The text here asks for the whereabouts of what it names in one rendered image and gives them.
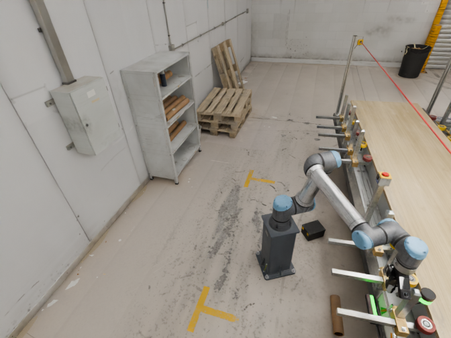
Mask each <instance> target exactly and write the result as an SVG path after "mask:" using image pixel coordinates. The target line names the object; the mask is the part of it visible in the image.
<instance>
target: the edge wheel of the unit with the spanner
mask: <svg viewBox="0 0 451 338"><path fill-rule="evenodd" d="M415 326H416V327H417V329H418V330H419V331H420V332H422V333H423V334H425V335H432V334H433V333H434V332H435V331H436V325H435V324H434V322H433V321H432V320H431V319H430V318H428V317H426V316H418V318H416V320H415Z"/></svg>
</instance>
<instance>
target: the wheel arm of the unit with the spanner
mask: <svg viewBox="0 0 451 338"><path fill-rule="evenodd" d="M336 314H337V316H340V317H346V318H350V319H356V320H359V321H366V322H369V323H375V324H379V325H385V326H389V327H395V326H396V323H395V320H394V319H390V318H387V317H380V316H376V315H370V314H366V313H360V312H356V311H350V310H346V309H343V308H337V309H336ZM406 323H407V327H408V329H409V331H414V332H416V333H422V332H420V331H419V330H418V329H417V327H416V326H415V323H410V322H407V321H406ZM422 334H423V333H422Z"/></svg>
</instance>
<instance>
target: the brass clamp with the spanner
mask: <svg viewBox="0 0 451 338"><path fill-rule="evenodd" d="M396 308H397V306H393V308H392V312H391V313H390V315H391V318H392V319H394V320H395V323H396V326H395V327H394V331H395V335H396V336H400V337H407V336H408V335H409V329H408V327H407V323H406V320H405V318H404V319H403V318H399V317H396V314H395V309H396ZM402 327H405V328H406V332H404V331H402V330H401V328H402Z"/></svg>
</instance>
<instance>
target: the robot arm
mask: <svg viewBox="0 0 451 338"><path fill-rule="evenodd" d="M341 163H342V161H341V157H340V155H339V153H337V151H334V150H333V151H328V152H322V153H318V154H313V155H311V156H310V157H308V158H307V159H306V161H305V163H304V167H303V170H304V173H305V175H306V177H308V179H307V181H306V183H305V184H304V186H303V188H302V189H301V190H300V191H299V192H298V193H297V194H296V195H295V196H292V197H289V196H287V195H284V194H282V195H280V196H277V197H276V198H275V199H274V202H273V206H272V215H271V217H270V219H269V225H270V226H271V228H273V229H274V230H275V231H287V230H289V229H290V228H291V218H290V216H291V215H297V214H300V213H306V212H310V211H312V210H314V208H315V198H314V197H315V195H316V194H317V193H318V191H319V190H320V191H321V192H322V193H323V195H324V196H325V198H326V199H327V200H328V201H329V203H330V204H331V206H333V208H334V209H335V210H336V212H337V213H338V214H339V216H340V217H341V218H342V220H343V221H344V222H345V224H346V225H347V226H348V228H349V229H350V230H351V232H352V240H353V242H354V244H355V245H356V246H357V247H358V248H360V249H372V248H373V247H378V246H380V245H386V244H388V243H390V244H391V245H392V246H393V247H394V248H395V249H396V250H397V251H398V254H397V256H396V258H395V259H394V261H393V264H388V265H387V267H388V270H387V267H386V268H385V272H386V275H387V277H389V279H387V278H386V279H385V287H386V290H387V292H388V293H390V294H392V293H396V292H398V294H399V298H401V299H405V300H411V288H410V281H409V275H412V274H414V273H415V271H416V270H417V269H418V267H419V265H420V264H421V263H422V262H423V260H424V259H425V258H426V256H427V254H428V251H429V249H428V246H427V245H426V243H425V242H424V241H422V240H421V239H420V238H417V237H412V236H410V234H408V232H406V230H404V228H402V227H401V226H400V225H399V224H398V222H396V221H395V220H394V219H384V220H382V221H380V222H379V223H378V224H377V226H374V227H371V226H370V225H369V224H368V222H366V221H365V219H364V218H363V217H362V216H361V214H360V213H359V212H358V211H357V210H356V209H355V208H354V206H353V205H352V204H351V203H350V201H349V200H348V199H347V198H346V197H345V196H344V194H343V193H342V192H341V191H340V189H339V188H338V187H337V186H336V185H335V184H334V183H333V181H332V180H331V179H330V178H329V175H330V173H332V171H333V170H334V168H339V167H340V166H341Z"/></svg>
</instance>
